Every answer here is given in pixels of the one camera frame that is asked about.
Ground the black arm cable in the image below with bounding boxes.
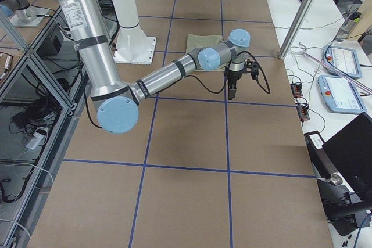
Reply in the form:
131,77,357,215
83,50,271,130

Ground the near blue teach pendant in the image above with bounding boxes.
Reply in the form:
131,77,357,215
317,75,367,114

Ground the orange black circuit board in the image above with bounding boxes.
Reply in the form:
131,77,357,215
290,83,303,98

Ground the blue teach pendant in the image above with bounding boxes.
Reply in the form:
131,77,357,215
323,46,362,79
317,75,367,114

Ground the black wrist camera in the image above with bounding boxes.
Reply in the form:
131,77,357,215
244,59,259,81

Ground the aluminium frame post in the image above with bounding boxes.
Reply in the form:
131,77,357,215
278,0,314,60

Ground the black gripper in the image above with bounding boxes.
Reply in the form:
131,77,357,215
227,70,243,100

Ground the white pedestal column with base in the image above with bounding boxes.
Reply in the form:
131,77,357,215
112,0,156,65

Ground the clear water bottle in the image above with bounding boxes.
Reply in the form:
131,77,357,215
335,11,362,42

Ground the olive green long-sleeve shirt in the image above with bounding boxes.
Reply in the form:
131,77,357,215
185,34,223,54

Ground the metal reacher grabber stick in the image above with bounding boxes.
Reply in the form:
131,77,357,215
299,43,372,95

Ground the black monitor on stand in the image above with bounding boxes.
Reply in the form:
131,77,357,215
305,112,371,236

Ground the far blue teach pendant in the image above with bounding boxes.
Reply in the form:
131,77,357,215
323,46,362,79

